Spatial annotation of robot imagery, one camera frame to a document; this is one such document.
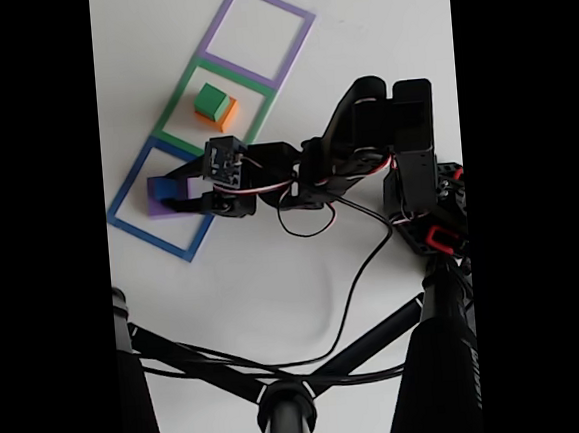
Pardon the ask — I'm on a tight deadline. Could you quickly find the large purple block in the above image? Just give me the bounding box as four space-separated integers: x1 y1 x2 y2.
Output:
144 175 206 222

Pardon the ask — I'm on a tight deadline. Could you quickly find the small blue cube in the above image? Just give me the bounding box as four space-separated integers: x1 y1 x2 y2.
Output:
146 174 179 206

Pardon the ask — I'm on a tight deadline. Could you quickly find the orange block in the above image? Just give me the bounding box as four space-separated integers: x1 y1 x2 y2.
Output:
192 95 242 136

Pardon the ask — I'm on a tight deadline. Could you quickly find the green cube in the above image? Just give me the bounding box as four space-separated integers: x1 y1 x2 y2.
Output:
192 81 232 125

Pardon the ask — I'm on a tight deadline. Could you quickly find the red clamp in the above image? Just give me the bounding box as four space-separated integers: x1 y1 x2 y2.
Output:
424 223 462 252

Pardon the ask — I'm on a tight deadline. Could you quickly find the black tripod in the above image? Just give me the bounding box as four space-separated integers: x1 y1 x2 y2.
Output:
111 256 485 433

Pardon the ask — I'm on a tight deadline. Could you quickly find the green square frame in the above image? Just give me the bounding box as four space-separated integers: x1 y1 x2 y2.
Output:
145 50 283 182

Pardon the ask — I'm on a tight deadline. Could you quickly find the blue square frame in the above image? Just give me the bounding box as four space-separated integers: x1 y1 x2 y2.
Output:
101 130 243 270

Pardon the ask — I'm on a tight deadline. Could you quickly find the servo wire loop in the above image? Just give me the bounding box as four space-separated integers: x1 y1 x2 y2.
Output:
275 192 341 240

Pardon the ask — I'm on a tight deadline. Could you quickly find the purple square frame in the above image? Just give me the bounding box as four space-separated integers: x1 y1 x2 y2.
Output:
193 0 321 97

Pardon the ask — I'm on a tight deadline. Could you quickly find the black cable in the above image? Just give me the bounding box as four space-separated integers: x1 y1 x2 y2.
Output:
128 191 405 385
133 317 412 403

